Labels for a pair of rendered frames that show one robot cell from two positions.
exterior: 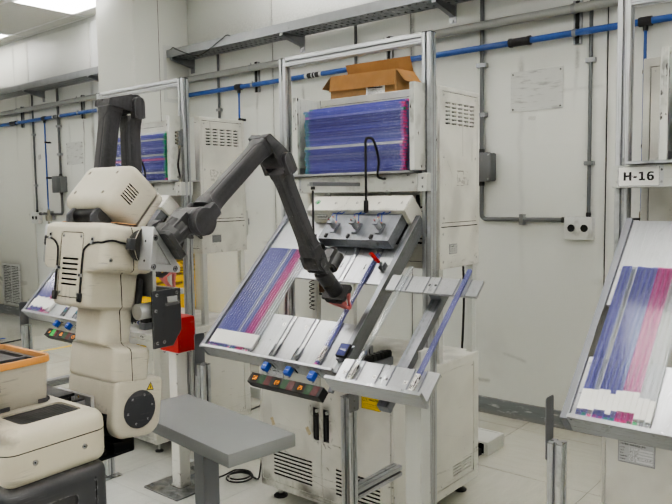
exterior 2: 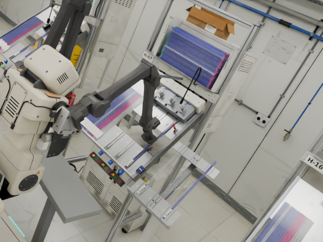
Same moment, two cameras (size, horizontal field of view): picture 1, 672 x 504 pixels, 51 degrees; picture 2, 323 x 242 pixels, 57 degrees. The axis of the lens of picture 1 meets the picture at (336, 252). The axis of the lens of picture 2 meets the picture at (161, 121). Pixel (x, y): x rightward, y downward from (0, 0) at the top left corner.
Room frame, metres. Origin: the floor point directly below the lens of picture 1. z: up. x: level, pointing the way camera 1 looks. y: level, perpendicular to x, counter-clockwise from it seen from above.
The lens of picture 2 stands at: (0.61, 0.30, 1.78)
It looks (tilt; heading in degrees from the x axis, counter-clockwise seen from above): 20 degrees down; 350
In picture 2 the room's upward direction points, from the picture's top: 26 degrees clockwise
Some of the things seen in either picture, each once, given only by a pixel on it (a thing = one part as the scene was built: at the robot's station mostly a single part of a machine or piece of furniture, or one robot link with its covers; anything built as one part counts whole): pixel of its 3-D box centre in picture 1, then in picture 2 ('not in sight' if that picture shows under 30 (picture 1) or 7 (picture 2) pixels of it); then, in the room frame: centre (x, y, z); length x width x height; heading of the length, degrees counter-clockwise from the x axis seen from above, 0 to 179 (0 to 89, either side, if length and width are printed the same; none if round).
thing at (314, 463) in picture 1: (370, 423); (136, 175); (2.97, -0.14, 0.31); 0.70 x 0.65 x 0.62; 50
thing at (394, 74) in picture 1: (381, 76); (217, 22); (3.13, -0.21, 1.82); 0.68 x 0.30 x 0.20; 50
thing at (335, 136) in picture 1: (360, 139); (193, 56); (2.83, -0.11, 1.52); 0.51 x 0.13 x 0.27; 50
